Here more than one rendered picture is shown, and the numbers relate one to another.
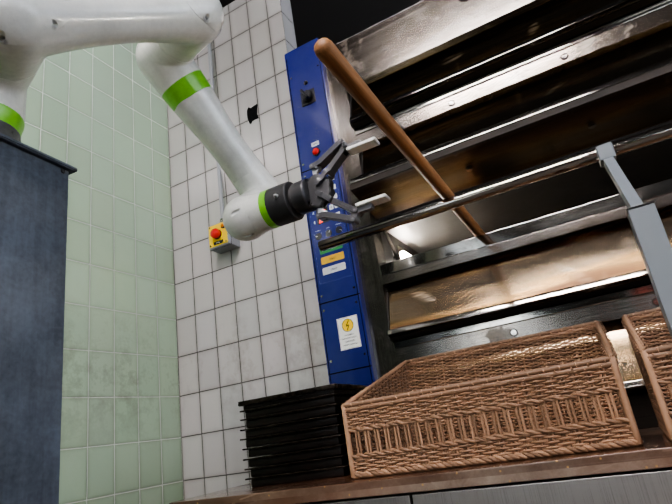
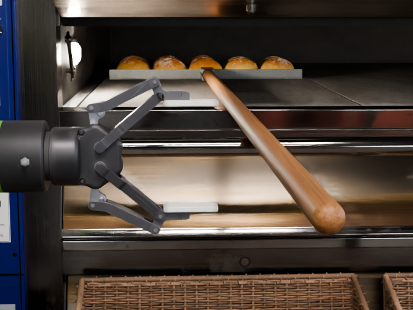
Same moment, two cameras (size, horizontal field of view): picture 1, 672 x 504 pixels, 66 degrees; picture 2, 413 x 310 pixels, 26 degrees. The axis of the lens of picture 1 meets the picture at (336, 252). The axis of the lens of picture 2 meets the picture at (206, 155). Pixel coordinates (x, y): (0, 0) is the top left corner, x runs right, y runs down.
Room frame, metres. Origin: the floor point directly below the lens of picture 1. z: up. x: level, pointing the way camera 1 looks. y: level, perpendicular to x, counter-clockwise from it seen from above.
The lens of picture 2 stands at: (-0.01, 0.42, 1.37)
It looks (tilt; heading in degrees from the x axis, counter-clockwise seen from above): 9 degrees down; 332
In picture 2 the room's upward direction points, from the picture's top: straight up
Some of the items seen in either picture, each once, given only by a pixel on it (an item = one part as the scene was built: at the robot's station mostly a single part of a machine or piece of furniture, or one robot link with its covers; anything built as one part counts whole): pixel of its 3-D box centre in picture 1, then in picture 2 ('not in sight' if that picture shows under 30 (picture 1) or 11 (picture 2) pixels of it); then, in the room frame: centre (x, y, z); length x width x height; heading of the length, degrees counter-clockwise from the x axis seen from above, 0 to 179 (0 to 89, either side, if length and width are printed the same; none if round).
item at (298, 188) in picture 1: (314, 193); (86, 155); (1.06, 0.03, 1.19); 0.09 x 0.07 x 0.08; 65
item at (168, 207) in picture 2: (372, 202); (190, 206); (1.00, -0.09, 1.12); 0.07 x 0.03 x 0.01; 65
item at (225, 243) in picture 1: (223, 236); not in sight; (1.88, 0.42, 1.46); 0.10 x 0.07 x 0.10; 64
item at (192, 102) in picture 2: (362, 146); (190, 103); (1.00, -0.09, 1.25); 0.07 x 0.03 x 0.01; 65
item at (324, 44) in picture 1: (465, 217); (237, 109); (1.38, -0.38, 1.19); 1.71 x 0.03 x 0.03; 155
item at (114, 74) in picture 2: not in sight; (203, 69); (2.40, -0.84, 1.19); 0.55 x 0.36 x 0.03; 65
